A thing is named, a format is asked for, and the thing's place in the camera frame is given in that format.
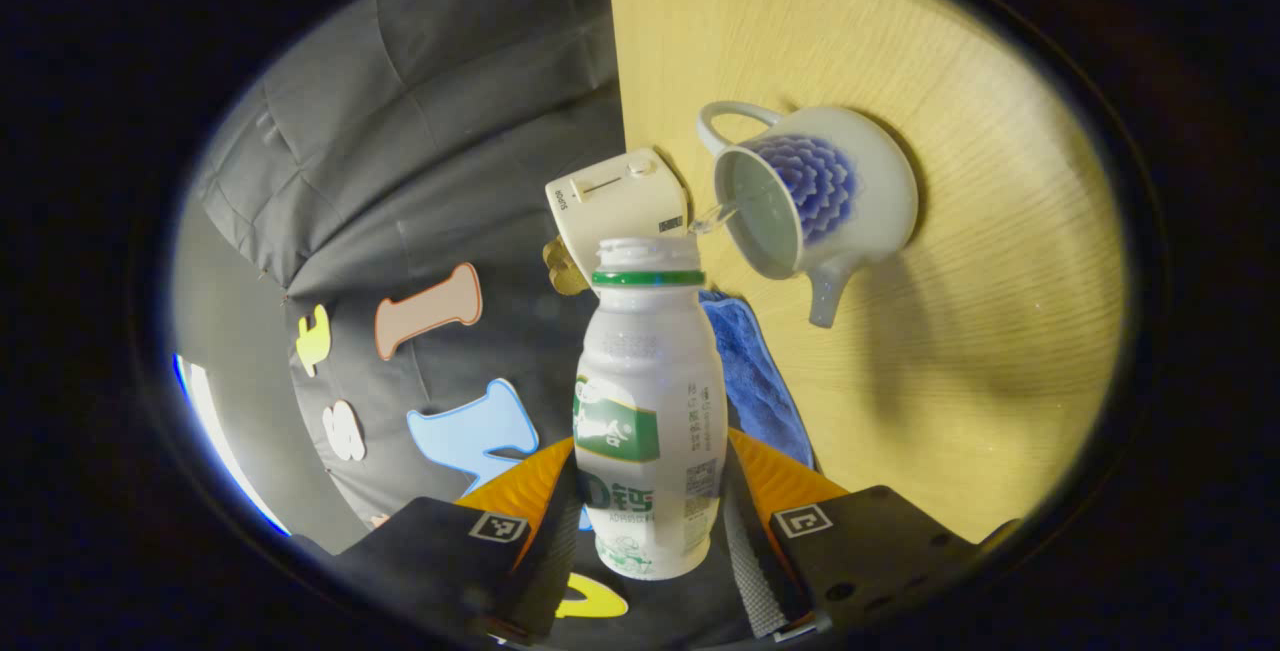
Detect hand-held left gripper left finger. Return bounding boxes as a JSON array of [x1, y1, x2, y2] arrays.
[[333, 436, 583, 647]]

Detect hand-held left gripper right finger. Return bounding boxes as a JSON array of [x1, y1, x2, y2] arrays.
[[718, 427, 1023, 642]]

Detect white green-label water bottle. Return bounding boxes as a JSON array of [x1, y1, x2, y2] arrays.
[[573, 236, 729, 582]]

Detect white blue-flower teacup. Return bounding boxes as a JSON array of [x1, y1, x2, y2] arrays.
[[696, 101, 920, 330]]

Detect blue towel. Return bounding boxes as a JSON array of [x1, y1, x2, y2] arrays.
[[697, 289, 817, 472]]

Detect white toaster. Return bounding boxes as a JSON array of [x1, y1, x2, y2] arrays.
[[545, 148, 690, 268]]

